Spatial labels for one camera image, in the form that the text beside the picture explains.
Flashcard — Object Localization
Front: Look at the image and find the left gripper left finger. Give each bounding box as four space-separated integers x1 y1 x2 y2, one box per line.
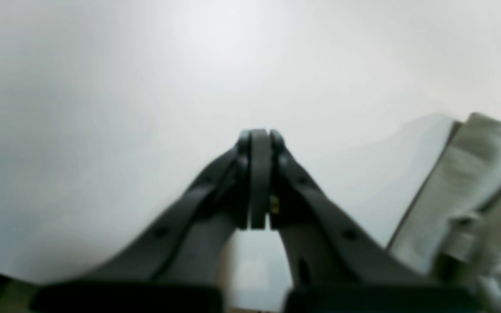
30 130 273 313

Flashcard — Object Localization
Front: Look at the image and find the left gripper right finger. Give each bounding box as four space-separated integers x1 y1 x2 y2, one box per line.
270 130 482 313

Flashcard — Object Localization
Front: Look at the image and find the beige t-shirt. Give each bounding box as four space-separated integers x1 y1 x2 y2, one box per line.
388 113 501 313

